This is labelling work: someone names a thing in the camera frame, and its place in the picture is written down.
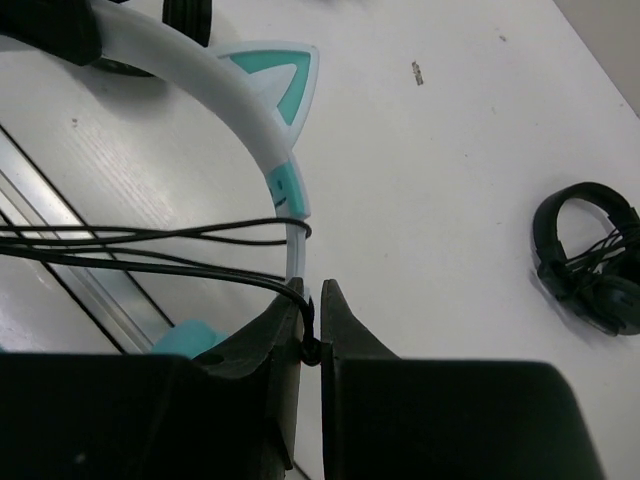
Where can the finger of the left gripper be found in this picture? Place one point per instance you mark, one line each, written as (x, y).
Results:
(65, 29)

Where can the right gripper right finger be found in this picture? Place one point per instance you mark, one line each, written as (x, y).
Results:
(385, 417)

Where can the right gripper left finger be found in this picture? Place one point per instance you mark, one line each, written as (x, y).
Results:
(230, 413)

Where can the teal cat-ear headphones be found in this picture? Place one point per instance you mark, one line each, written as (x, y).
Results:
(262, 91)

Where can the black headphones front left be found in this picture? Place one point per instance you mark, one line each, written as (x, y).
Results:
(133, 42)

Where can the black headphones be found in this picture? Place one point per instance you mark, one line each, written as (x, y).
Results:
(133, 42)
(601, 284)

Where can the black headphones back right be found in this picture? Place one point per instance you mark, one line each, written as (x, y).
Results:
(601, 284)

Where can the small screw on table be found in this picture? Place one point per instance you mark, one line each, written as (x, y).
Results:
(417, 73)

